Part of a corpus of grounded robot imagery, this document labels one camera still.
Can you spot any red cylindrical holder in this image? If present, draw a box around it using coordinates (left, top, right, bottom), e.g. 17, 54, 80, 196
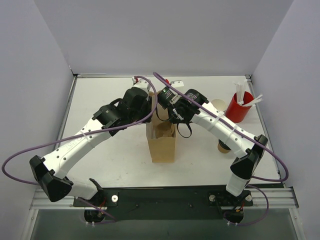
225, 93, 252, 123

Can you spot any brown paper bag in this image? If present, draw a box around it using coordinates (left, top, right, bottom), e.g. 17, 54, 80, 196
146, 103, 177, 163

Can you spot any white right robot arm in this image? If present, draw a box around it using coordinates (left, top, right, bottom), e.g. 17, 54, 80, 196
157, 87, 268, 197

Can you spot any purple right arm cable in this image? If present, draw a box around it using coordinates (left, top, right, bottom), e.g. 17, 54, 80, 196
152, 71, 290, 183

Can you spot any stack of paper cups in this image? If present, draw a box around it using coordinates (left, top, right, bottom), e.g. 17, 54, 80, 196
211, 99, 228, 112

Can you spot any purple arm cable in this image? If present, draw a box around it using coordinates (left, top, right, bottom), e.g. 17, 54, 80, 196
152, 71, 290, 183
1, 75, 159, 186

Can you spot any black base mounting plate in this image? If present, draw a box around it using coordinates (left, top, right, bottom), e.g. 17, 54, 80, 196
72, 184, 254, 221

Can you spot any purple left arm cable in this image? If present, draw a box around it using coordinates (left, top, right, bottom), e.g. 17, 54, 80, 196
1, 75, 159, 186

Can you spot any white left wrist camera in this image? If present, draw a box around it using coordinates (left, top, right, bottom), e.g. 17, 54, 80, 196
132, 76, 151, 94

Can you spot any aluminium frame rail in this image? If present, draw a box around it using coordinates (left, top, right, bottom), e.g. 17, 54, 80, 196
29, 188, 299, 210

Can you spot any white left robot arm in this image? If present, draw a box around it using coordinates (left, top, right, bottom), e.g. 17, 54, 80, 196
29, 86, 152, 206

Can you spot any brown paper coffee cup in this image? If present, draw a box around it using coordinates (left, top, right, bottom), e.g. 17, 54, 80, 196
217, 140, 231, 154

